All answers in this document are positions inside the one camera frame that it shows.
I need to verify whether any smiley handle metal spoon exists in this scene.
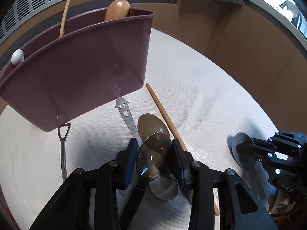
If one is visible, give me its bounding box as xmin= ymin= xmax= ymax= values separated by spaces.
xmin=116 ymin=97 xmax=178 ymax=200

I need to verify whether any large metal spoon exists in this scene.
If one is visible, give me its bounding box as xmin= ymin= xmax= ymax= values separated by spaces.
xmin=119 ymin=132 xmax=171 ymax=229
xmin=137 ymin=113 xmax=170 ymax=142

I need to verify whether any shovel handle metal spoon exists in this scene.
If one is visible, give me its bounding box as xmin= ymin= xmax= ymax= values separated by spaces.
xmin=57 ymin=123 xmax=71 ymax=181

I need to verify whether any wooden chopstick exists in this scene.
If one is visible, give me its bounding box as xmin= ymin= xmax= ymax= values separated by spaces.
xmin=59 ymin=0 xmax=71 ymax=38
xmin=145 ymin=82 xmax=220 ymax=217

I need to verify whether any white ceramic spoon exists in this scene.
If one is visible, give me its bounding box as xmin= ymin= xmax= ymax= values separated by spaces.
xmin=11 ymin=49 xmax=25 ymax=67

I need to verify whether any wooden spoon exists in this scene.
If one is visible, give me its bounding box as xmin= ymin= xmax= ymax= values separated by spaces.
xmin=104 ymin=0 xmax=130 ymax=21

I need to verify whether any white table mat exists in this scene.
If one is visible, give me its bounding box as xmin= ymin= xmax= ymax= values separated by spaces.
xmin=1 ymin=30 xmax=276 ymax=229

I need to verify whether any purple plastic utensil caddy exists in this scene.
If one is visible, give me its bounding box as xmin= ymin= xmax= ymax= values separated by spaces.
xmin=1 ymin=8 xmax=154 ymax=132

